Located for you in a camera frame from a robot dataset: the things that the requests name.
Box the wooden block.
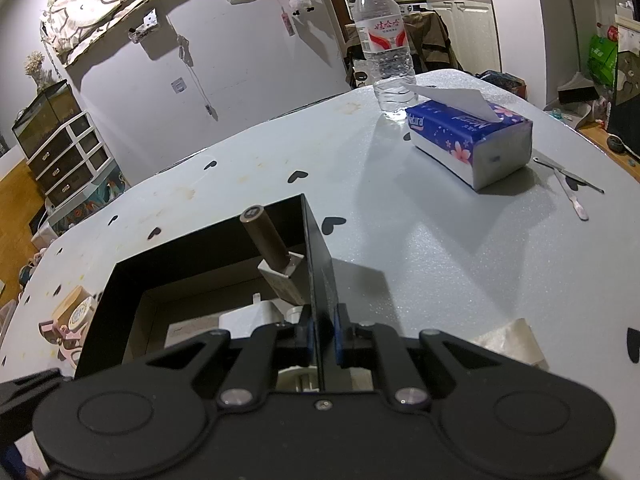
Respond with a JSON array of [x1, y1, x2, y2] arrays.
[[51, 285, 92, 327]]

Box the glass fish tank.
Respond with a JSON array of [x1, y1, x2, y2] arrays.
[[10, 78, 84, 159]]

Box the pink plastic gadget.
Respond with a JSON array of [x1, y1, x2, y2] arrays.
[[38, 319, 85, 363]]

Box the black cardboard box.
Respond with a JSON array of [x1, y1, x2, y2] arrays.
[[74, 193, 335, 393]]

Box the white charger block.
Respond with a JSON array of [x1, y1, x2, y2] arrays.
[[219, 294, 302, 337]]

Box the tape roll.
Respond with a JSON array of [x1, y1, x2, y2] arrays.
[[67, 297, 97, 332]]

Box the white kitchen cabinets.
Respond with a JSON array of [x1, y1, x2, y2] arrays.
[[400, 0, 502, 75]]

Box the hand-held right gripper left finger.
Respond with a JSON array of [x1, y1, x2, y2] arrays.
[[75, 305, 318, 408]]

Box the crumpled clear wrapper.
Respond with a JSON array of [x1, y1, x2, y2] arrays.
[[469, 317, 549, 370]]

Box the teal printed cabinet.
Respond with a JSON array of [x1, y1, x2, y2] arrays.
[[46, 169, 132, 235]]

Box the brown cylinder white base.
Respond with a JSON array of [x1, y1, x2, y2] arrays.
[[239, 203, 307, 307]]

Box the hanging cord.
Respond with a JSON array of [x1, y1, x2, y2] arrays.
[[177, 34, 219, 122]]

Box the clear water bottle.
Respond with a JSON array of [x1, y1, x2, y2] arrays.
[[351, 0, 417, 121]]

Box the blue tissue pack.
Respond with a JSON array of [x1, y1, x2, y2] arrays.
[[403, 84, 534, 192]]

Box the white drawer unit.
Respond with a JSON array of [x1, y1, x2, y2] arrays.
[[25, 111, 112, 207]]

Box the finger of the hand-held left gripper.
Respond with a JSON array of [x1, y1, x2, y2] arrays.
[[0, 367, 66, 443]]

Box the dried flower vase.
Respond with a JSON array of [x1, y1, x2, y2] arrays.
[[24, 51, 49, 90]]

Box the chair with jacket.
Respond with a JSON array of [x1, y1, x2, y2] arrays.
[[344, 9, 463, 87]]

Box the thin metal tool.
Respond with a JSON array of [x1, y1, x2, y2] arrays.
[[553, 169, 590, 222], [532, 156, 605, 194]]

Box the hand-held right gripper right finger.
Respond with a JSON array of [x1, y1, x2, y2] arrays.
[[334, 304, 576, 407]]

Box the printed cartoon cloth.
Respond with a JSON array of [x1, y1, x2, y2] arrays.
[[39, 0, 217, 67]]

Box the clear wall shelf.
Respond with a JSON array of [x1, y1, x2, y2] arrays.
[[128, 8, 161, 44]]

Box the green bag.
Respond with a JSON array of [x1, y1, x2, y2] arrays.
[[586, 34, 619, 87]]

